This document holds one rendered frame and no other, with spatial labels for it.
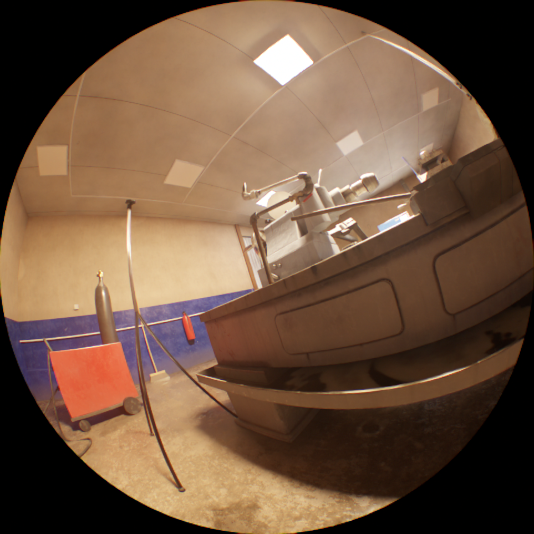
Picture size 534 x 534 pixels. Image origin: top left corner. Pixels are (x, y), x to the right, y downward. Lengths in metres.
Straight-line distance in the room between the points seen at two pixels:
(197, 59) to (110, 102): 1.17
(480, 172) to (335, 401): 0.67
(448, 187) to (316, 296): 0.53
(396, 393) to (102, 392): 2.17
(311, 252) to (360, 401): 0.55
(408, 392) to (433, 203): 0.46
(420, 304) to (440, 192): 0.31
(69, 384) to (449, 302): 2.44
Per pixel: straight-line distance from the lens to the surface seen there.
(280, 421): 1.04
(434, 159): 1.18
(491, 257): 0.63
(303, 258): 0.75
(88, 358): 2.12
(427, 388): 0.50
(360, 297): 0.57
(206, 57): 2.68
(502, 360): 0.54
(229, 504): 0.95
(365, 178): 0.84
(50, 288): 4.03
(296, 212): 0.88
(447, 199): 0.55
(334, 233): 1.35
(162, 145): 3.18
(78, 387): 2.12
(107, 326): 2.30
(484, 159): 0.53
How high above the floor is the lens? 0.75
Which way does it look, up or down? 12 degrees up
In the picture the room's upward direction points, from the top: 19 degrees counter-clockwise
